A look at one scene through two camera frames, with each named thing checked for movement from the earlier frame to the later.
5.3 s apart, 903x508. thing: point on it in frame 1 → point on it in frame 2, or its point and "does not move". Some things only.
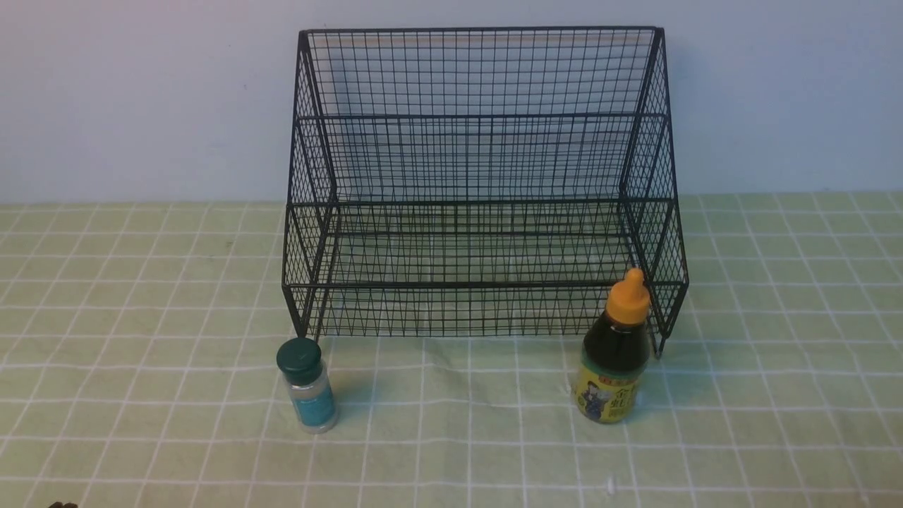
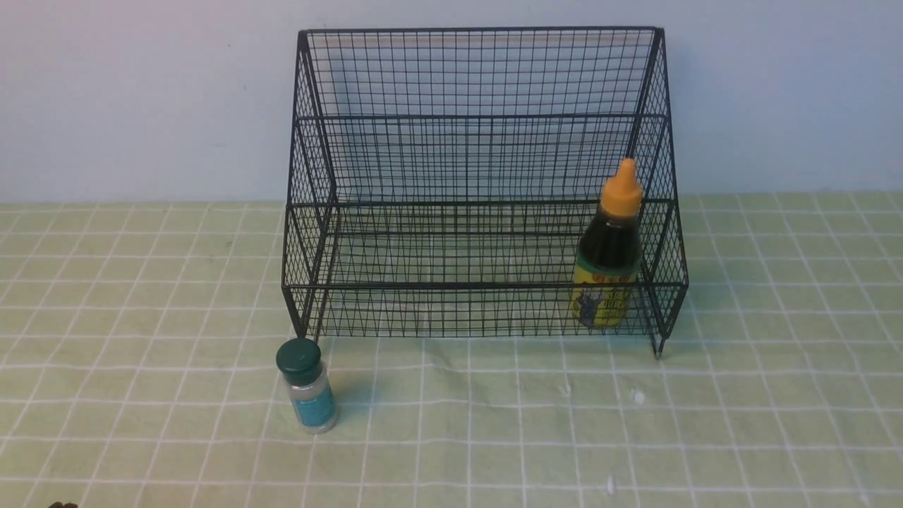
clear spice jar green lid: [301, 363] does not move
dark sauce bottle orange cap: [615, 355] → [609, 254]
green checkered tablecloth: [138, 368] does not move
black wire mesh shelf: [479, 180] does not move
